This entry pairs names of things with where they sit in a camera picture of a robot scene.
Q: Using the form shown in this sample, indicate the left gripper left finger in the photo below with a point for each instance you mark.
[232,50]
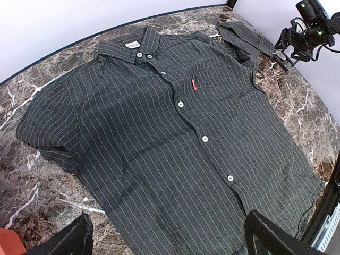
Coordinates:
[75,238]

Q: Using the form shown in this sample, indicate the black brooch stand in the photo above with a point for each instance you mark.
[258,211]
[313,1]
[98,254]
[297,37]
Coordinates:
[280,61]

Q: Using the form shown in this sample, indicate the black front rail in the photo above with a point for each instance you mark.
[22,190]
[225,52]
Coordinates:
[326,206]

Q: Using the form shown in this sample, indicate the white slotted cable duct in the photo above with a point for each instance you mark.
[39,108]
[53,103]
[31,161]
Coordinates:
[328,228]

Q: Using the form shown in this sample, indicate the right black frame post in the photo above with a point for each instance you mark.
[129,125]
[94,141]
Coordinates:
[231,3]

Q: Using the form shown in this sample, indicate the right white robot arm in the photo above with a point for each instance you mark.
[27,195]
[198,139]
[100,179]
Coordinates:
[318,35]

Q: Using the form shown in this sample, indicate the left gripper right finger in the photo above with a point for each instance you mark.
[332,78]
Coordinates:
[274,239]

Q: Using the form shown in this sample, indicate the orange plastic bin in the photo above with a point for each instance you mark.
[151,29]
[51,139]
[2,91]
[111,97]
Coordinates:
[11,243]

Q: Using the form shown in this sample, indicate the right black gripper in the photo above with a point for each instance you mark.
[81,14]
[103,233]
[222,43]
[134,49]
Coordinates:
[301,49]

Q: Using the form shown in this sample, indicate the black pinstriped shirt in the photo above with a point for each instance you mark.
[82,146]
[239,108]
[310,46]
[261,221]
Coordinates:
[174,139]

